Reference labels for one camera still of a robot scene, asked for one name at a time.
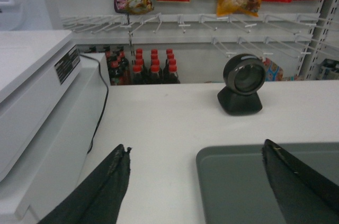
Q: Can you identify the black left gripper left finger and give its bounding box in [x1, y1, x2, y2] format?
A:
[39, 144, 132, 223]

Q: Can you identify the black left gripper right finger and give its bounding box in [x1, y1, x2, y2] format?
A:
[262, 139, 338, 223]

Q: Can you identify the silver grey serving tray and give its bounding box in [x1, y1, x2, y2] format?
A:
[196, 142, 338, 223]

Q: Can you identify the white checkout table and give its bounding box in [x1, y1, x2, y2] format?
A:
[77, 80, 338, 223]

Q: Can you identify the white cash register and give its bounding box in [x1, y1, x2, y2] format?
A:
[1, 30, 109, 223]

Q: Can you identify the red cap soy sauce bottle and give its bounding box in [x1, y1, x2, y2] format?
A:
[149, 65, 162, 84]
[164, 65, 180, 84]
[132, 65, 145, 85]

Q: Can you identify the black barcode scanner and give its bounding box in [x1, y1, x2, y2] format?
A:
[217, 53, 266, 116]

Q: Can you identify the black register power cable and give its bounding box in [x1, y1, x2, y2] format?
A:
[79, 53, 110, 154]

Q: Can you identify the white peg hook rail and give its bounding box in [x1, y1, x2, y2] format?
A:
[61, 13, 332, 34]

